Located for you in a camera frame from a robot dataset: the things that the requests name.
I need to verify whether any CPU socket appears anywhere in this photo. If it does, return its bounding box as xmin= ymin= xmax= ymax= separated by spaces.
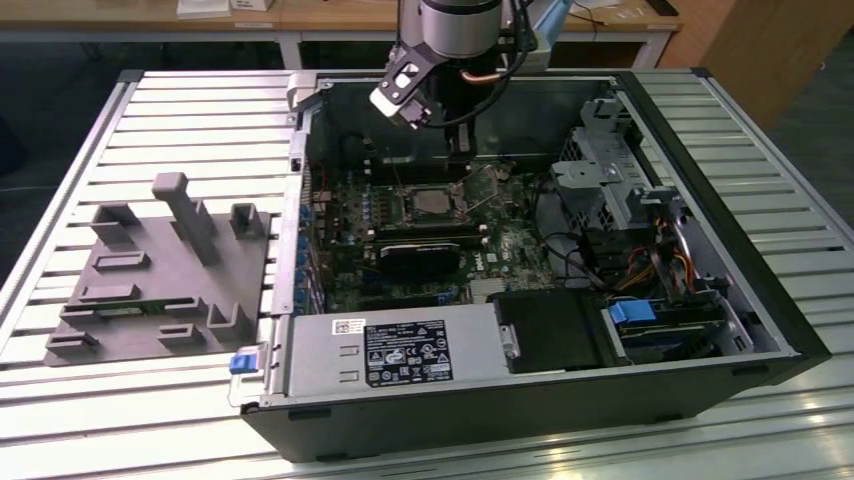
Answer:
xmin=398 ymin=183 xmax=469 ymax=226

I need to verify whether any black PC case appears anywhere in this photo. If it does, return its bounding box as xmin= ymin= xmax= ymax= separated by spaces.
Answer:
xmin=239 ymin=67 xmax=833 ymax=464

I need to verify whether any black hard disk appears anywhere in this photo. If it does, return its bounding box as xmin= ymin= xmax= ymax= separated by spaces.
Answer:
xmin=617 ymin=319 xmax=730 ymax=364

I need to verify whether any yellow orange wire bundle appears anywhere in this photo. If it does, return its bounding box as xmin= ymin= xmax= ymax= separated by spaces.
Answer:
xmin=617 ymin=244 xmax=697 ymax=292

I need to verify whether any grey metal drive cage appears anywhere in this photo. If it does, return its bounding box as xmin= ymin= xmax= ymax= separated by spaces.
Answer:
xmin=550 ymin=97 xmax=682 ymax=231

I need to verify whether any black power cable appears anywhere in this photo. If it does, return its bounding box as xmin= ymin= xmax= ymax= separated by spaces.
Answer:
xmin=538 ymin=229 xmax=606 ymax=292

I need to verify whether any metal socket cover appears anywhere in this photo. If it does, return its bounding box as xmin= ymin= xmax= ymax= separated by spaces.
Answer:
xmin=457 ymin=162 xmax=506 ymax=211

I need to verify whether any wooden cabinet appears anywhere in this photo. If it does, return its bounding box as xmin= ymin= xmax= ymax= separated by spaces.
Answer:
xmin=660 ymin=0 xmax=854 ymax=131

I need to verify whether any black drive bay cover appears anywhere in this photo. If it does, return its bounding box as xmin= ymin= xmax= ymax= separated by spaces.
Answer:
xmin=486 ymin=289 xmax=629 ymax=374

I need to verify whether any green motherboard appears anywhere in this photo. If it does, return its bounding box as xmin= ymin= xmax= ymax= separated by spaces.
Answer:
xmin=310 ymin=149 xmax=569 ymax=314

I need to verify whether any silver chipset heat sink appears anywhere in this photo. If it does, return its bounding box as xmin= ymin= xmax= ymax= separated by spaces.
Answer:
xmin=470 ymin=279 xmax=507 ymax=302

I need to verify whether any wooden desk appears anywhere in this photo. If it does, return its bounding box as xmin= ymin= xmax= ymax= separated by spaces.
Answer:
xmin=0 ymin=0 xmax=682 ymax=71

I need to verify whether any black camera cable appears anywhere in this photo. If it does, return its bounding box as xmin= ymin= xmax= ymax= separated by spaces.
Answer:
xmin=426 ymin=0 xmax=542 ymax=129

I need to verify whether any silver CPU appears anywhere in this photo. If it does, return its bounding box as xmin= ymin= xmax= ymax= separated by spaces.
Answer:
xmin=407 ymin=187 xmax=457 ymax=213

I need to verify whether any grey parts rack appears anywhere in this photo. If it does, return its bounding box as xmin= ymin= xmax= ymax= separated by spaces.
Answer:
xmin=40 ymin=172 xmax=279 ymax=369

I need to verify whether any blue disk carrier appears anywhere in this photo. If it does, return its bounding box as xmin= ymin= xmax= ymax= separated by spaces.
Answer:
xmin=610 ymin=298 xmax=660 ymax=329

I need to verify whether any black graphics card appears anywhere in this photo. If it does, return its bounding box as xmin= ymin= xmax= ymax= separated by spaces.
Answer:
xmin=377 ymin=239 xmax=462 ymax=279

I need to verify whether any silver power supply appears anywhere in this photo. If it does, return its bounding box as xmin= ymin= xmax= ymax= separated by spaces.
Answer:
xmin=283 ymin=313 xmax=513 ymax=399

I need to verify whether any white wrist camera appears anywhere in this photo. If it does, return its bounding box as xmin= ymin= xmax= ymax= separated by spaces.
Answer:
xmin=370 ymin=74 xmax=433 ymax=132

